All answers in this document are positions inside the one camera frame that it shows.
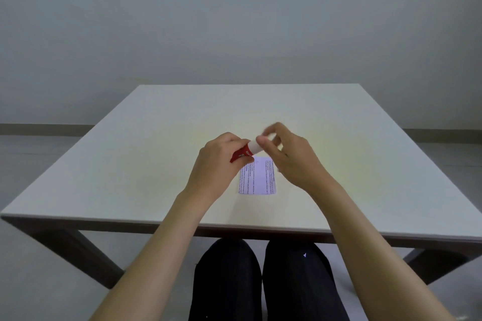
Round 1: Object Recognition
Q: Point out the brown baseboard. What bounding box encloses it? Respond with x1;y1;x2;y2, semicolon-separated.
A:
0;124;482;144

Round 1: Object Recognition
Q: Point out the person's left hand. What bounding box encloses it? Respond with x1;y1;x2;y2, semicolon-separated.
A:
183;132;255;205

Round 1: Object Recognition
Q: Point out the person's left leg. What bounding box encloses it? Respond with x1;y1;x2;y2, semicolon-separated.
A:
188;238;263;321

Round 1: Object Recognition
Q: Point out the person's leg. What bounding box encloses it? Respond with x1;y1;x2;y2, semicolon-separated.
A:
188;238;263;321
262;240;351;321

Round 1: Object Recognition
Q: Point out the red glue stick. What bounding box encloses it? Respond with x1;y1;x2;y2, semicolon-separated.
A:
230;145;258;164

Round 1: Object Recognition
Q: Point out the person's right hand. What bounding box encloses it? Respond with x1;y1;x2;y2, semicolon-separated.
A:
261;122;336;193

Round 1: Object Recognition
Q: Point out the white printed card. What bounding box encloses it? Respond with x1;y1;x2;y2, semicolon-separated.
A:
237;156;278;196

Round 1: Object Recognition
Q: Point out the white glue stick cap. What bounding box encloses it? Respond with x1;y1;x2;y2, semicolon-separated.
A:
255;134;276;154

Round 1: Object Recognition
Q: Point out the person's right forearm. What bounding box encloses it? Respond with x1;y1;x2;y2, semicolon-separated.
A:
310;178;458;321

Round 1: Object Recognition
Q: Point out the person's left forearm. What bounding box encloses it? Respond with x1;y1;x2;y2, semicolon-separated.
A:
89;190;211;321

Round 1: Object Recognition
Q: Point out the white table with wooden legs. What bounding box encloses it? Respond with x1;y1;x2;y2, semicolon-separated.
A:
0;84;482;290

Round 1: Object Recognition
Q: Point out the person's right leg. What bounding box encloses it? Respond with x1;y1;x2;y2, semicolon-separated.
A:
262;240;351;321

